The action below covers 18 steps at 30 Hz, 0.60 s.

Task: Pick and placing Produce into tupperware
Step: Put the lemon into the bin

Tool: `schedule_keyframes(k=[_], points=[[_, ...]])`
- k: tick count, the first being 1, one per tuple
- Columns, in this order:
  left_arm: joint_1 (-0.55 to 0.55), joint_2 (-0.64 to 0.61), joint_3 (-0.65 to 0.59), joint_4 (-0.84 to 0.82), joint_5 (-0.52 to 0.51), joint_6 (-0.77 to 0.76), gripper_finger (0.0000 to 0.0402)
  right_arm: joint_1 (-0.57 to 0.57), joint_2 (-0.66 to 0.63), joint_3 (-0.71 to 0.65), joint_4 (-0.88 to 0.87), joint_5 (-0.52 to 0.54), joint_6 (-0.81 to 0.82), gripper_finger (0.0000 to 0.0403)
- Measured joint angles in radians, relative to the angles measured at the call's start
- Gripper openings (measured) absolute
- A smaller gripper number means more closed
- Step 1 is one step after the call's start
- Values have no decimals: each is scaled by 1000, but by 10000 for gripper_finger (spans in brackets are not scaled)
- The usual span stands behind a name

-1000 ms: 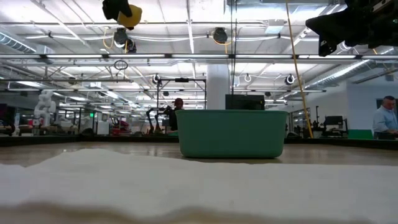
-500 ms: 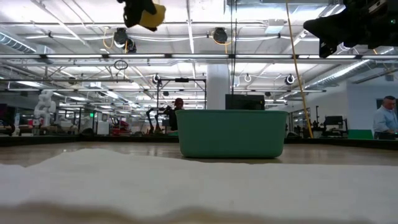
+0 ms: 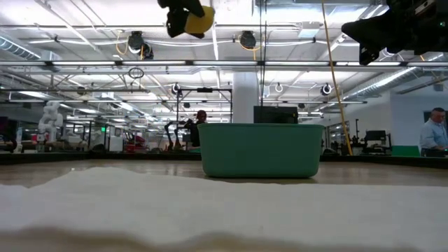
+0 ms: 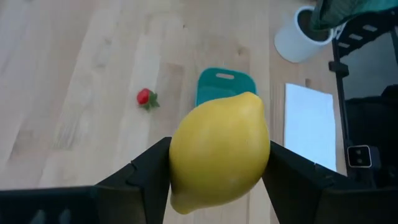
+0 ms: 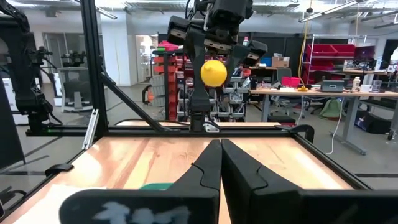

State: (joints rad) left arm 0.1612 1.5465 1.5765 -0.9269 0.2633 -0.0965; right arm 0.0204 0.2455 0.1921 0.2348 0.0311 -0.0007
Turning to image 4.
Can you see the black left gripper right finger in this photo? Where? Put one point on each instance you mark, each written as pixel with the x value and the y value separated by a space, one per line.
pixel 311 199

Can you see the red strawberry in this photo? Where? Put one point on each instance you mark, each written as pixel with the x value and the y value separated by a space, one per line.
pixel 143 96

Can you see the small silver-faced camera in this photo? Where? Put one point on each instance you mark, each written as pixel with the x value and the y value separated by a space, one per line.
pixel 359 156

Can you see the yellow lemon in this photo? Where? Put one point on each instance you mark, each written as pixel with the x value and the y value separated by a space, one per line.
pixel 217 149

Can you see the white paper towel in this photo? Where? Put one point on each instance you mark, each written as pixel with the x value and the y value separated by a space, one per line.
pixel 309 124

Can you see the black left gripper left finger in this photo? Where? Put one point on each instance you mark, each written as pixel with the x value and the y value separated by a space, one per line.
pixel 124 199

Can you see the teal tupperware container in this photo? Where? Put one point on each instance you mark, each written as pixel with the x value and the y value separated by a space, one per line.
pixel 217 85

